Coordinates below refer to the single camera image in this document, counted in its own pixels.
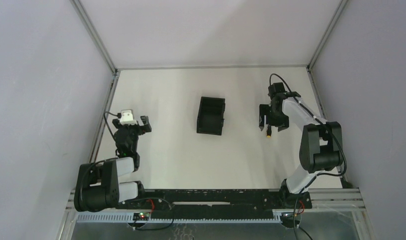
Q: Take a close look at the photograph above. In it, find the control circuit board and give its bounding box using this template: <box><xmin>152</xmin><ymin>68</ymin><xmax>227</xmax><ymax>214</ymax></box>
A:
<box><xmin>280</xmin><ymin>213</ymin><xmax>300</xmax><ymax>229</ymax></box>
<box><xmin>133</xmin><ymin>212</ymin><xmax>151</xmax><ymax>222</ymax></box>

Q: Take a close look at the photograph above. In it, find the black and yellow screwdriver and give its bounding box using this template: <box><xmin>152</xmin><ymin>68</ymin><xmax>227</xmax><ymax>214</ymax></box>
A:
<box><xmin>266</xmin><ymin>125</ymin><xmax>272</xmax><ymax>138</ymax></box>

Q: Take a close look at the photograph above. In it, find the black left camera cable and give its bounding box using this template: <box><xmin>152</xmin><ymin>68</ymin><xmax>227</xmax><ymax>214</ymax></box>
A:
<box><xmin>103</xmin><ymin>111</ymin><xmax>121</xmax><ymax>142</ymax></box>

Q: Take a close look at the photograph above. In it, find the slotted grey cable duct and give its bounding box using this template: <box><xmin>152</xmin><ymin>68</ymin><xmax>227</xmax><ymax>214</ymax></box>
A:
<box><xmin>76</xmin><ymin>212</ymin><xmax>282</xmax><ymax>224</ymax></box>

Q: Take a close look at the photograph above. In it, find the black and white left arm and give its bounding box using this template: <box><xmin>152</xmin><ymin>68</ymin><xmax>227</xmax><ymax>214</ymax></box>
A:
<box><xmin>73</xmin><ymin>113</ymin><xmax>152</xmax><ymax>212</ymax></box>

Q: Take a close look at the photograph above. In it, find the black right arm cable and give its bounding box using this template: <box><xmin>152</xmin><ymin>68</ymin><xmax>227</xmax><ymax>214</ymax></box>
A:
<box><xmin>269</xmin><ymin>73</ymin><xmax>348</xmax><ymax>240</ymax></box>

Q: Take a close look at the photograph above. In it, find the right control circuit board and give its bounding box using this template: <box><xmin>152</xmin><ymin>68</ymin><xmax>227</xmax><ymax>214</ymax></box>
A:
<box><xmin>280</xmin><ymin>213</ymin><xmax>300</xmax><ymax>229</ymax></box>

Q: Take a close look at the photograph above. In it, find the black plastic bin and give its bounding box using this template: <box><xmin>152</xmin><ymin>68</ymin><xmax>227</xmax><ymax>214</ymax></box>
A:
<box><xmin>196</xmin><ymin>96</ymin><xmax>225</xmax><ymax>136</ymax></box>

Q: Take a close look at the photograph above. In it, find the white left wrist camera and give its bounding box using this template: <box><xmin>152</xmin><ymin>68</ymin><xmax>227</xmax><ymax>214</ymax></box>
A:
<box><xmin>119</xmin><ymin>109</ymin><xmax>138</xmax><ymax>126</ymax></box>

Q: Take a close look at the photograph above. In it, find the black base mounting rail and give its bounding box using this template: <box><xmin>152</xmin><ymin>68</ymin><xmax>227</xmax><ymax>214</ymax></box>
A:
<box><xmin>117</xmin><ymin>189</ymin><xmax>313</xmax><ymax>219</ymax></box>

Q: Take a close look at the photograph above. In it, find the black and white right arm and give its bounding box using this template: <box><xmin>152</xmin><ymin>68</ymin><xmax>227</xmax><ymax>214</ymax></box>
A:
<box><xmin>259</xmin><ymin>92</ymin><xmax>345</xmax><ymax>199</ymax></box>

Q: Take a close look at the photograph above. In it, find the left control circuit board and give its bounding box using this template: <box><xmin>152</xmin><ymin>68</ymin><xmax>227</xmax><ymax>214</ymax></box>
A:
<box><xmin>133</xmin><ymin>212</ymin><xmax>151</xmax><ymax>222</ymax></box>

